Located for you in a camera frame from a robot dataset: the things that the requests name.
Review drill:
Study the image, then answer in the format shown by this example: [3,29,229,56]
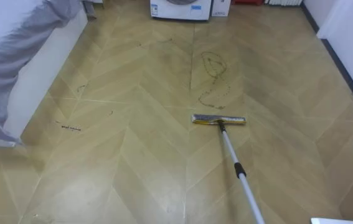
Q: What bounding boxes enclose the red container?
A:
[231,0,265,6]

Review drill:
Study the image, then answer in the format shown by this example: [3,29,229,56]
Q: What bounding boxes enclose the white cardboard box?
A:
[210,0,232,17]

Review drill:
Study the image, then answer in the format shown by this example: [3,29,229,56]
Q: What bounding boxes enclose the grey bed with white frame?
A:
[0,0,98,147]

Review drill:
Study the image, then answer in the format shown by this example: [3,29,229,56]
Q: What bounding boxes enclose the white washing machine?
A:
[149,0,212,21]

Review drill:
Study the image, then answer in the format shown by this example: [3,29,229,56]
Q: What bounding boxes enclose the grey bed sheet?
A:
[0,0,98,144]

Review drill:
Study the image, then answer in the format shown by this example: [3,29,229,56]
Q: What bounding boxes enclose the mop with silver pole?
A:
[191,113,266,224]

